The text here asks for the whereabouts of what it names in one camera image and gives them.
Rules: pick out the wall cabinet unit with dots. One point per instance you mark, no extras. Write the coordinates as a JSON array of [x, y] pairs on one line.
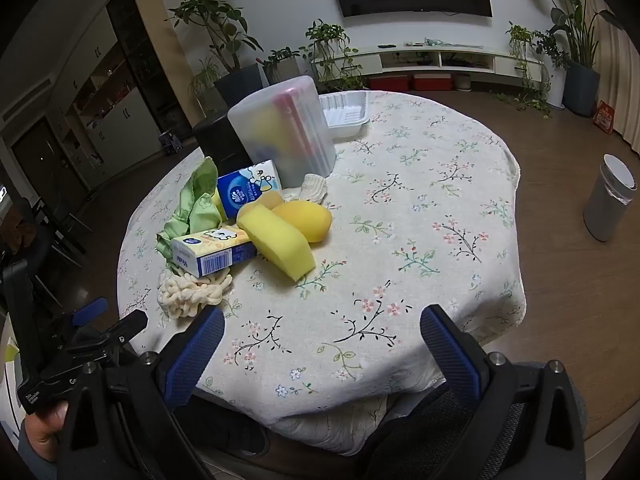
[[120, 110]]

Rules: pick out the small plant in ribbed pot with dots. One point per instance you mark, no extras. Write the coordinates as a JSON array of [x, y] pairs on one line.
[[282, 62]]

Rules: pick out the translucent plastic container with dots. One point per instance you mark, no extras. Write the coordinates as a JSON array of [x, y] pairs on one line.
[[280, 125]]

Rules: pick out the gourd-shaped makeup sponge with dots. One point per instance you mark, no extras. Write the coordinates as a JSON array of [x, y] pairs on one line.
[[307, 220]]

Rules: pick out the white plastic tray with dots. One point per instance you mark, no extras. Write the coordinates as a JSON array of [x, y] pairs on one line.
[[345, 115]]

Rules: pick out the cream chenille cloth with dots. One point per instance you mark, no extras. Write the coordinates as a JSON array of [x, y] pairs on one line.
[[192, 295]]

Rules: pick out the dark dining chair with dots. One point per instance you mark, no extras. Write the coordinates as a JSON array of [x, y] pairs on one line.
[[60, 230]]

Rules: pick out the tall potted tree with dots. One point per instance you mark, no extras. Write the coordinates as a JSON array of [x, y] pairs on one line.
[[220, 20]]

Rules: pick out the blue tissue pack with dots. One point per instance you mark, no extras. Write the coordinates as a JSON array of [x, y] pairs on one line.
[[245, 190]]

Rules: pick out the small white pot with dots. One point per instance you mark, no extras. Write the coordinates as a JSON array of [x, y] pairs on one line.
[[462, 82]]

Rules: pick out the trailing potted plant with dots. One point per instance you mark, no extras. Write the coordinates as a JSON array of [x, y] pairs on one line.
[[330, 45]]

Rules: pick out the person's left forearm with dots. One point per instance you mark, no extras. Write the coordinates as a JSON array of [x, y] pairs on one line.
[[32, 465]]

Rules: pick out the large-leaf plant in dark pot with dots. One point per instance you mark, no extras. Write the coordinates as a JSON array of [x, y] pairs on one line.
[[580, 85]]

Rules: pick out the beige knitted cloth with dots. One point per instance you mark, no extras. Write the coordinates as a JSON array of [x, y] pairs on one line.
[[314, 187]]

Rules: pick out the yellow tissue pack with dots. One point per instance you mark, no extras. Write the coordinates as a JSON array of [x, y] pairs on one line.
[[215, 255]]

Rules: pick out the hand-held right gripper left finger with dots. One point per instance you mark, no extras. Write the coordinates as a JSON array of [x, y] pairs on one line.
[[192, 355]]

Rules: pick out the spider plant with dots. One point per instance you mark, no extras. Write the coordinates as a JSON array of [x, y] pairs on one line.
[[202, 82]]

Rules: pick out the vine plant in white pot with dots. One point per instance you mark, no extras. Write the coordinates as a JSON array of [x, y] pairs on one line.
[[525, 40]]

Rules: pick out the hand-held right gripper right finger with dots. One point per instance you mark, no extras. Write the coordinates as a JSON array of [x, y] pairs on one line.
[[452, 355]]

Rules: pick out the beige curtain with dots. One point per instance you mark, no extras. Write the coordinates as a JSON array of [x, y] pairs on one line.
[[620, 85]]

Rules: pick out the person's left hand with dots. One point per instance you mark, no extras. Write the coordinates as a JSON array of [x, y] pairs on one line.
[[42, 427]]

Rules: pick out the green cloth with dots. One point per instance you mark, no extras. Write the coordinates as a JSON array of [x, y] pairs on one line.
[[197, 210]]

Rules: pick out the grey trash bin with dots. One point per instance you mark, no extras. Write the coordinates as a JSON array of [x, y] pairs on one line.
[[607, 200]]

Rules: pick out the white television cabinet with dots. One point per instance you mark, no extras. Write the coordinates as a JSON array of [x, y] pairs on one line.
[[480, 55]]

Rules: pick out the red storage box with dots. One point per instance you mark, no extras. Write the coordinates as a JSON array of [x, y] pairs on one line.
[[432, 82], [389, 83]]

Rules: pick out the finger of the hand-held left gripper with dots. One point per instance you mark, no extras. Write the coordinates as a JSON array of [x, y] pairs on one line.
[[90, 310], [125, 324]]

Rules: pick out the floral tablecloth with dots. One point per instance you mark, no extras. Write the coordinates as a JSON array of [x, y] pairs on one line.
[[400, 210]]

